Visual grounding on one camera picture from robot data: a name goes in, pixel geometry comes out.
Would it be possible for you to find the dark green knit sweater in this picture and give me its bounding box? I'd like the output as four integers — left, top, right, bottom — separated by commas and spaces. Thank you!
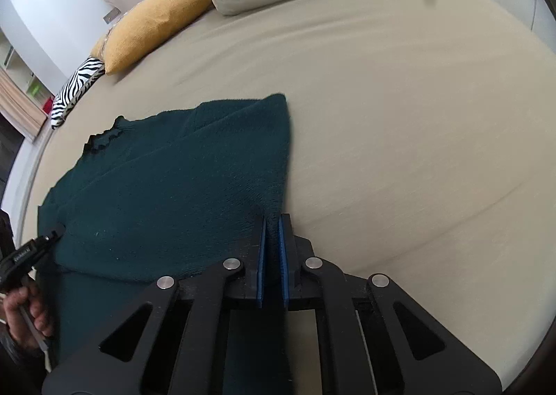
38, 94, 290, 364

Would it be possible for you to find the person's left hand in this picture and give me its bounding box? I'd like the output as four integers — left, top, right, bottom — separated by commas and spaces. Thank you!
3, 278, 53, 352

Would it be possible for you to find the beige bed sheet mattress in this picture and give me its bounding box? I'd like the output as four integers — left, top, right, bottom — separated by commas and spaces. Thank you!
24, 0, 555, 387

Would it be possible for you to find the zebra print cushion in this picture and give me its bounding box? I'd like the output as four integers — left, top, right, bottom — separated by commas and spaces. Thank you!
50, 56, 105, 130

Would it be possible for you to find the mustard yellow cushion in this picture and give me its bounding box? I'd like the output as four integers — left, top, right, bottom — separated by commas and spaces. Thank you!
90, 0, 211, 74

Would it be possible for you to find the white wall shelf unit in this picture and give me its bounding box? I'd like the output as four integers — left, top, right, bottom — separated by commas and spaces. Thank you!
0, 31, 53, 115

